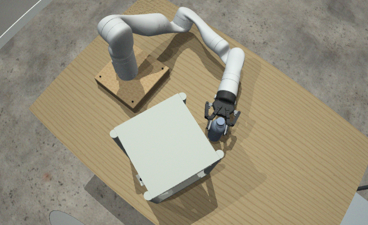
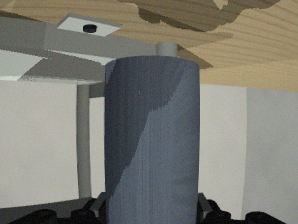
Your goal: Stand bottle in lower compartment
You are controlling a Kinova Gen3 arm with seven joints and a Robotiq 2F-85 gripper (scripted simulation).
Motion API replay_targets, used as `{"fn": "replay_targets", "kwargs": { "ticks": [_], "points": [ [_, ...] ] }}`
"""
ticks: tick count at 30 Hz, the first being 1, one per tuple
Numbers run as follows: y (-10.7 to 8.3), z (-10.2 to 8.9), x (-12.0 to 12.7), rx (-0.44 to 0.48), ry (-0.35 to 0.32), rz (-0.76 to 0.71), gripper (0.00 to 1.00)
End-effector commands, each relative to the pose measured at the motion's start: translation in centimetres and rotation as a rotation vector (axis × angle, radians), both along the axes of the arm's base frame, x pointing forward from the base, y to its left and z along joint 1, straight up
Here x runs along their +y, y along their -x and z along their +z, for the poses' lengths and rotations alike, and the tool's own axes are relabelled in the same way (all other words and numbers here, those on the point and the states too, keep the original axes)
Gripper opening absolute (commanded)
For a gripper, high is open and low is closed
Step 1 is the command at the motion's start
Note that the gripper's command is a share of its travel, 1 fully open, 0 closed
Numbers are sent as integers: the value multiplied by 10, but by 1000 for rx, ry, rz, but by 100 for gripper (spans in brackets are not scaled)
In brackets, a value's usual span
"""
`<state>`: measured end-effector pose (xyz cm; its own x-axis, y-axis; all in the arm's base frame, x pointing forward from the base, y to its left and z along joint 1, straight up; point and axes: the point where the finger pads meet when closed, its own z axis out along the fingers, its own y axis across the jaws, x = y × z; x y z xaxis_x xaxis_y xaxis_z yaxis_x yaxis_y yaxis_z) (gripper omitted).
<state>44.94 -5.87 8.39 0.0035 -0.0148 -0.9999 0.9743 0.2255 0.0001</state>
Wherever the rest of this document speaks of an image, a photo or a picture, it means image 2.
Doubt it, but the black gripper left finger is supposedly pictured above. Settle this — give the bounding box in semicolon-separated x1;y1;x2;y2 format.
8;192;107;224

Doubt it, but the blue-grey cylinder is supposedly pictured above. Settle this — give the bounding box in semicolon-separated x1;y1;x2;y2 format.
104;55;200;224

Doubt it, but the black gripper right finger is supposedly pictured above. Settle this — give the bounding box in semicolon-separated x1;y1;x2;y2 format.
196;193;286;224

